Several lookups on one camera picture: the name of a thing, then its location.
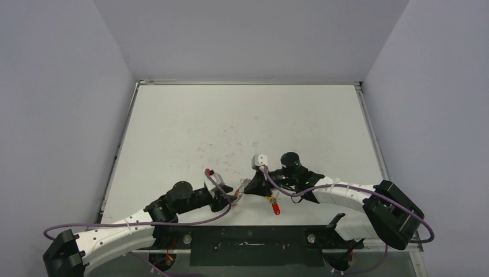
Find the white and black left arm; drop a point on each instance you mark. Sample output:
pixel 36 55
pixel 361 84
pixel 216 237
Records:
pixel 77 254

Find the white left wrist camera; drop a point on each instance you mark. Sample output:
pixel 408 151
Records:
pixel 217 180

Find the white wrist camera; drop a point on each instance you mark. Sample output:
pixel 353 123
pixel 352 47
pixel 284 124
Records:
pixel 259 161
pixel 217 180

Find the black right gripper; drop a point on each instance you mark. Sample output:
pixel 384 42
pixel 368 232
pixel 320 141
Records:
pixel 258 182

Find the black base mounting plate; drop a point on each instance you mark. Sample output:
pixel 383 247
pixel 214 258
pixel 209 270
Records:
pixel 241 246

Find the yellow tagged key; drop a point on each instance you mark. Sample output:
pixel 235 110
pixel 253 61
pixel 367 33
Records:
pixel 272 198

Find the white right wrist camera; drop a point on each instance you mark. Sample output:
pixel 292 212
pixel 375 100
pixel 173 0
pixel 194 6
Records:
pixel 259 161

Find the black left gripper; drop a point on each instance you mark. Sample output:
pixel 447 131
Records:
pixel 221 200

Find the red tagged key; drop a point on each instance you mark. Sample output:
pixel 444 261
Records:
pixel 275 207

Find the large keyring with red grip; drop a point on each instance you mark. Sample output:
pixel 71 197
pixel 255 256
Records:
pixel 240 190

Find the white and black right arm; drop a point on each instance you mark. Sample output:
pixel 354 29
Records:
pixel 387 212

